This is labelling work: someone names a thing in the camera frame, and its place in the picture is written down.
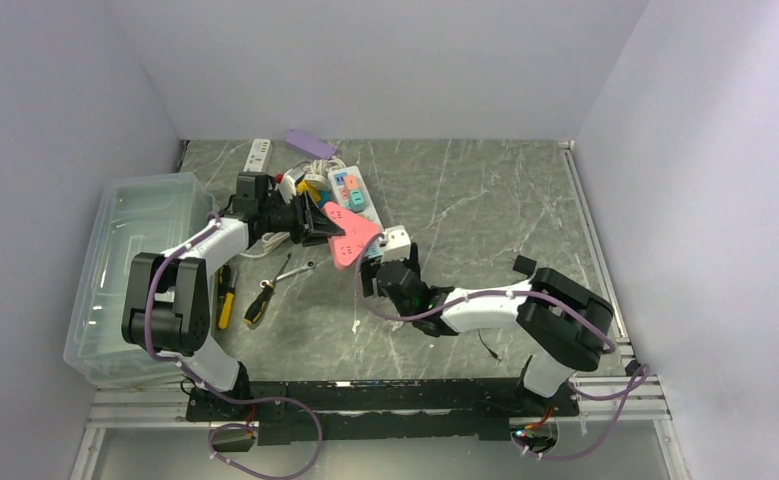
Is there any white long power strip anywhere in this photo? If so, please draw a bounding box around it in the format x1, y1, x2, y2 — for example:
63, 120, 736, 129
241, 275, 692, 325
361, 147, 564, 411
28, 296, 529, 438
322, 166, 383, 270

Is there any black power adapter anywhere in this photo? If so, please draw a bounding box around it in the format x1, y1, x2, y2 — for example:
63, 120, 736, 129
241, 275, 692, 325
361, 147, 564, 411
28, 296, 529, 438
512, 255, 537, 278

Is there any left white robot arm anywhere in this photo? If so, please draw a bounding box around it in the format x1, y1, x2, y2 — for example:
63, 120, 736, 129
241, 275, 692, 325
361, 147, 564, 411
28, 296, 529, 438
121, 172, 344, 420

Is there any purple flat box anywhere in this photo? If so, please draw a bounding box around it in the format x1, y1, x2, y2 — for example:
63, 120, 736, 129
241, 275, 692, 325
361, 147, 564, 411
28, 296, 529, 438
284, 129, 337, 159

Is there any black yellow screwdriver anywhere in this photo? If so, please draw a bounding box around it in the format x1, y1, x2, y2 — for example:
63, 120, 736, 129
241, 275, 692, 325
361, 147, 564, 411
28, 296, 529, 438
243, 253, 292, 329

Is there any yellow black small tool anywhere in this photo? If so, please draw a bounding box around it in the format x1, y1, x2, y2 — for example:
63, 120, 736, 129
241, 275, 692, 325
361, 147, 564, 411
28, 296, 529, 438
216, 265, 238, 330

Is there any teal plug adapter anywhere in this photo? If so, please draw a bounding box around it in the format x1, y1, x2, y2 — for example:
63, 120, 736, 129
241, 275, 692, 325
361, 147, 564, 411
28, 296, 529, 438
347, 189, 367, 213

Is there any black base frame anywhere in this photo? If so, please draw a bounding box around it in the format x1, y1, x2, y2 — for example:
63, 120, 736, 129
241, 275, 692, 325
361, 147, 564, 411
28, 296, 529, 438
185, 378, 579, 446

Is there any orange plug adapter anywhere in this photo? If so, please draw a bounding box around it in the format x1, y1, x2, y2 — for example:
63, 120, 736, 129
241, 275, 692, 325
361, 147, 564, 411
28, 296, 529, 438
335, 174, 359, 202

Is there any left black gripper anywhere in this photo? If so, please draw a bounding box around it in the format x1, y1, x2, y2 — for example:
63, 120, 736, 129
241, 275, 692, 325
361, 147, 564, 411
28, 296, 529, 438
258, 189, 343, 246

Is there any small white power strip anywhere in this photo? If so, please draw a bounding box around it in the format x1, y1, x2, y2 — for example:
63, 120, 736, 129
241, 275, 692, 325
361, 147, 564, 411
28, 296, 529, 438
242, 138, 272, 173

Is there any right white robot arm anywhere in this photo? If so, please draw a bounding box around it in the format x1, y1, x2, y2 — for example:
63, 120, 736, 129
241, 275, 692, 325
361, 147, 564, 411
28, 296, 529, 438
361, 246, 616, 415

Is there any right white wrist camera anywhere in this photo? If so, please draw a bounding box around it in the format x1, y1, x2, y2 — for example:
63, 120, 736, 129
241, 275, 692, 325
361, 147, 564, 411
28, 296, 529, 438
381, 225, 412, 263

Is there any pink triangular power strip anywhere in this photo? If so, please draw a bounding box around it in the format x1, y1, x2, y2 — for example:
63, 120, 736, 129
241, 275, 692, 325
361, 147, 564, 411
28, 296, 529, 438
323, 202, 382, 270

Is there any clear plastic storage bin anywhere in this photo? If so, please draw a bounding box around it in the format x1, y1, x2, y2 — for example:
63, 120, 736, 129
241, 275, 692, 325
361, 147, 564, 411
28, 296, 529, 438
63, 173, 214, 387

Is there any silver ratchet wrench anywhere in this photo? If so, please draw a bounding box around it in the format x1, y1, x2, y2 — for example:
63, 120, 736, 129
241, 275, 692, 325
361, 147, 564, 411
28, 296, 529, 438
259, 261, 316, 287

